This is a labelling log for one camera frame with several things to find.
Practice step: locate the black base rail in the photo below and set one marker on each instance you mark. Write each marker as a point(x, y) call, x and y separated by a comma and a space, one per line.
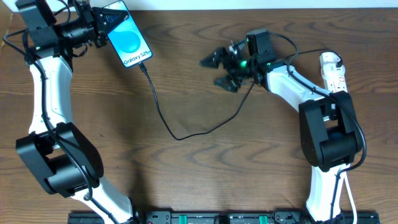
point(280, 216)

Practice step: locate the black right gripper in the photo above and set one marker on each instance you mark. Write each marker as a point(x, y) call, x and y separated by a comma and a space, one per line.
point(232, 65)

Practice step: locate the white USB charger plug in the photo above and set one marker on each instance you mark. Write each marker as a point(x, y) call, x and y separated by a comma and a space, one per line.
point(329, 63)

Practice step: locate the blue Galaxy smartphone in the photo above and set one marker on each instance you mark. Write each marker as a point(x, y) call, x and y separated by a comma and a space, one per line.
point(127, 40)

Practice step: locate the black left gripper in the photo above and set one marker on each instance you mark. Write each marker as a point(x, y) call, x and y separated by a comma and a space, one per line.
point(94, 27)

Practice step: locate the white power strip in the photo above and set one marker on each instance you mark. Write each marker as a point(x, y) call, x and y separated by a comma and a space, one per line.
point(334, 78)

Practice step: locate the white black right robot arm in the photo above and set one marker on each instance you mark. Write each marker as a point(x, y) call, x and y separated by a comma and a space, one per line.
point(330, 135)

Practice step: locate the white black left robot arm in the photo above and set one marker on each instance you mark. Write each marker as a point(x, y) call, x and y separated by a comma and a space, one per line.
point(56, 152)

